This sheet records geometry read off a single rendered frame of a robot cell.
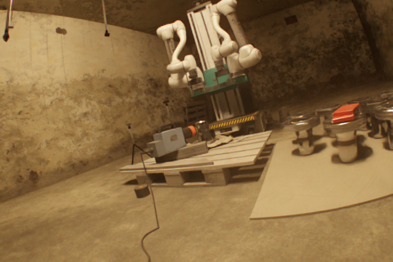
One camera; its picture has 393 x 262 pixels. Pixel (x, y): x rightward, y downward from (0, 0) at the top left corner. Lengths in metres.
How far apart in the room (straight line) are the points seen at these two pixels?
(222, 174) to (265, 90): 5.45
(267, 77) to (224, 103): 4.27
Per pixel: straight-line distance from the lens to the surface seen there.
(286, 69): 6.46
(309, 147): 1.42
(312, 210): 0.84
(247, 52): 1.99
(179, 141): 1.64
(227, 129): 2.03
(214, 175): 1.26
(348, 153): 1.18
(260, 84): 6.55
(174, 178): 1.44
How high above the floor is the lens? 0.49
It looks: 1 degrees down
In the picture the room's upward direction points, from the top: 15 degrees counter-clockwise
